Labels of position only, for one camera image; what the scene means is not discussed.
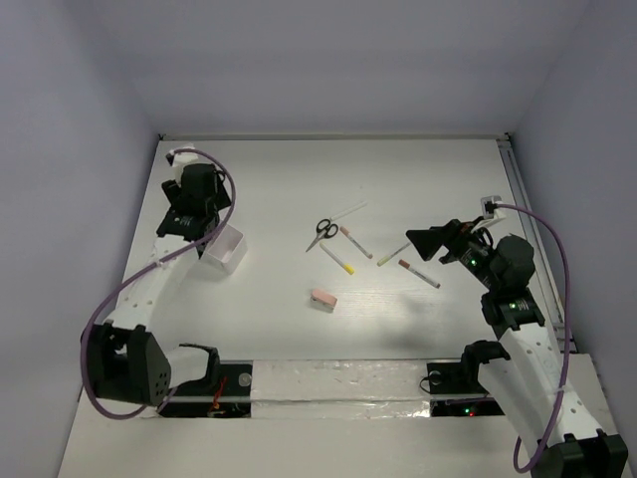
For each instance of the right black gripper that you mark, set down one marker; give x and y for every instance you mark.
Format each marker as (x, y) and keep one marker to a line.
(454, 236)

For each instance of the white pen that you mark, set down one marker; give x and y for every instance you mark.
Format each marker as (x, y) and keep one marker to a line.
(347, 211)

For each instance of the peach cap marker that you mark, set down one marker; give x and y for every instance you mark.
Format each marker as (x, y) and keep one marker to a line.
(343, 230)

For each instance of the black scissors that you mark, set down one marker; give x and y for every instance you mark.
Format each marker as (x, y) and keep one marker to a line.
(325, 229)

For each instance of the pink eraser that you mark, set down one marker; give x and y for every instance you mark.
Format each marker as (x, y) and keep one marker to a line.
(323, 300)

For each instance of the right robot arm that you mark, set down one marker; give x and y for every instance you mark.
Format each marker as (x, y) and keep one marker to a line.
(523, 369)

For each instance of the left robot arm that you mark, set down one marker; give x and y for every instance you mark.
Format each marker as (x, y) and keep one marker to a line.
(129, 362)

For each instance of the pale yellow cap marker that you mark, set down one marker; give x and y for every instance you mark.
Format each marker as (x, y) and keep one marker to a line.
(393, 254)

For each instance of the brown cap marker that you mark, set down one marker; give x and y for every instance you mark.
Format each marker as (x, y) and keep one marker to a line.
(422, 276)

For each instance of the white divided container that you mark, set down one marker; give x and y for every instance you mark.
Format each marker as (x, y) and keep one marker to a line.
(227, 251)

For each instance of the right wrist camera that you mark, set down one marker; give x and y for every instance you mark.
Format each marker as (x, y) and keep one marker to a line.
(491, 213)

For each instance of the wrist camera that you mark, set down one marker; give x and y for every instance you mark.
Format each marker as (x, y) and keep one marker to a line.
(178, 161)
(491, 213)

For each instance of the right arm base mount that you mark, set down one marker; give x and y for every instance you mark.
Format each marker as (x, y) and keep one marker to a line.
(454, 387)

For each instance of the aluminium side rail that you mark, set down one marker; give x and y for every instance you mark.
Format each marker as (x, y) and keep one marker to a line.
(546, 283)

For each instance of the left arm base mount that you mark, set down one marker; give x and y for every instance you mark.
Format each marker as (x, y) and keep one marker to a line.
(224, 388)

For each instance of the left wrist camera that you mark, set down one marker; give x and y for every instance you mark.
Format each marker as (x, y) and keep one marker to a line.
(178, 161)

